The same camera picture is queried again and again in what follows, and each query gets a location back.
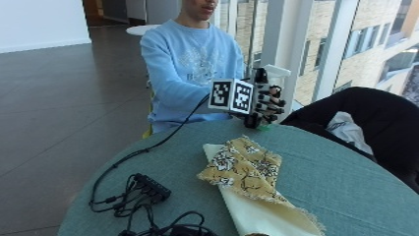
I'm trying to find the white cube with black markers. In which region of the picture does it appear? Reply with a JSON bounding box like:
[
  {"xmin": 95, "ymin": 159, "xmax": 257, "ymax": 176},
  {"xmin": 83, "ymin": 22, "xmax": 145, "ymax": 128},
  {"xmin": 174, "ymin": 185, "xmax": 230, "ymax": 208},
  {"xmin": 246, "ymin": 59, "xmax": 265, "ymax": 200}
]
[{"xmin": 208, "ymin": 78, "xmax": 256, "ymax": 116}]

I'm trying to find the yellow floral patterned cloth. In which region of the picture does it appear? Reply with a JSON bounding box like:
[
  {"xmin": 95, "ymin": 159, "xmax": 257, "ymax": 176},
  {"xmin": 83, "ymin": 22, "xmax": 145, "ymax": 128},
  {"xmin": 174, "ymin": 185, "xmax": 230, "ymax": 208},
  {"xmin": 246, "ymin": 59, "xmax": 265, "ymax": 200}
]
[{"xmin": 197, "ymin": 135, "xmax": 290, "ymax": 205}]

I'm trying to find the person in light blue sweatshirt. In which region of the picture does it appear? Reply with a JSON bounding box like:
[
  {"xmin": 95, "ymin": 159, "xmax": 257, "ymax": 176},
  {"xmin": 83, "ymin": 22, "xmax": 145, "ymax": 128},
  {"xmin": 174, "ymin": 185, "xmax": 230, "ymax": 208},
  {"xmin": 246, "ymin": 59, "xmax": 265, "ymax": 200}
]
[{"xmin": 139, "ymin": 0, "xmax": 246, "ymax": 135}]

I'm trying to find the black armchair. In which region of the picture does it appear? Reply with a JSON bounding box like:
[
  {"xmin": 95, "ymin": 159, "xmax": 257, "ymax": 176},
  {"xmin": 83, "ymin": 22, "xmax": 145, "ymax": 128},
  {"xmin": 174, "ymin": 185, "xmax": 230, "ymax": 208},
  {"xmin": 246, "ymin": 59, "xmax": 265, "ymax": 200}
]
[{"xmin": 280, "ymin": 86, "xmax": 419, "ymax": 195}]

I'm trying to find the yellow chair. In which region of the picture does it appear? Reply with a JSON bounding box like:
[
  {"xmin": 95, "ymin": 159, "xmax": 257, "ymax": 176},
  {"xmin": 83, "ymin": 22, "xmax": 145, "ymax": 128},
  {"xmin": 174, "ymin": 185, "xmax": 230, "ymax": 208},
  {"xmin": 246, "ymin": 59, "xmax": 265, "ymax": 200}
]
[{"xmin": 140, "ymin": 94, "xmax": 155, "ymax": 140}]

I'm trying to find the cream plain cloth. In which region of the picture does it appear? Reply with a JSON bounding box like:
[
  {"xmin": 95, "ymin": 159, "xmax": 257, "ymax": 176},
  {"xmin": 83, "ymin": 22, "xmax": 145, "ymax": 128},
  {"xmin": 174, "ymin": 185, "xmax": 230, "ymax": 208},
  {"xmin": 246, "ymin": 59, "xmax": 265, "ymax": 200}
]
[{"xmin": 202, "ymin": 143, "xmax": 326, "ymax": 236}]

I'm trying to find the black usb hub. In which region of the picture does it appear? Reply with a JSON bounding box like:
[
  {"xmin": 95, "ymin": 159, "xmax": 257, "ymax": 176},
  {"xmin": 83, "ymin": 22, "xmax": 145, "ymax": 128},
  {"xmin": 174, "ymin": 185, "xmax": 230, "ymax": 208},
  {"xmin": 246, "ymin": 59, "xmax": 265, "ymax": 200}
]
[{"xmin": 132, "ymin": 173, "xmax": 173, "ymax": 203}]

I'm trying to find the white round table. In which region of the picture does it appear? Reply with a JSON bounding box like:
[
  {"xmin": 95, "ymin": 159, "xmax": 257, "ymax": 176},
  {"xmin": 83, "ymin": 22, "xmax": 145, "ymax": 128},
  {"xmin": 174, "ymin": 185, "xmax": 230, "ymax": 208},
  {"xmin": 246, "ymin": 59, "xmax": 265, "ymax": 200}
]
[{"xmin": 125, "ymin": 24, "xmax": 163, "ymax": 36}]

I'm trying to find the black power adapter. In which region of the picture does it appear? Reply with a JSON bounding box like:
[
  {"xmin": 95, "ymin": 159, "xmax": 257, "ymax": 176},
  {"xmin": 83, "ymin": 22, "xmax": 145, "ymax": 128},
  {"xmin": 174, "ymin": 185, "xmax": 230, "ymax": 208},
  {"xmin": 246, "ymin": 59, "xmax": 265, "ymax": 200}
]
[{"xmin": 168, "ymin": 223, "xmax": 220, "ymax": 236}]

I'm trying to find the black glove cable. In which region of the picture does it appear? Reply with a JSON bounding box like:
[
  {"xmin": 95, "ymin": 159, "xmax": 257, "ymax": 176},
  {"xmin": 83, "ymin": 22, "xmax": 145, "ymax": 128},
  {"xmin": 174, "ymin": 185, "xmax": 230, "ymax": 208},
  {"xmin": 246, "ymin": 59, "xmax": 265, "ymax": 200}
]
[{"xmin": 88, "ymin": 93, "xmax": 212, "ymax": 210}]

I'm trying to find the bundle of black cables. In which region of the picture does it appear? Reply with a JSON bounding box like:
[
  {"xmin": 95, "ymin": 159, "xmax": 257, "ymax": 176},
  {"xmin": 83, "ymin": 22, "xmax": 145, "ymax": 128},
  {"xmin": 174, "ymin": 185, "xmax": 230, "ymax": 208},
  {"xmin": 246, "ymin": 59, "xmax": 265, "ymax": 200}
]
[{"xmin": 88, "ymin": 175, "xmax": 208, "ymax": 236}]

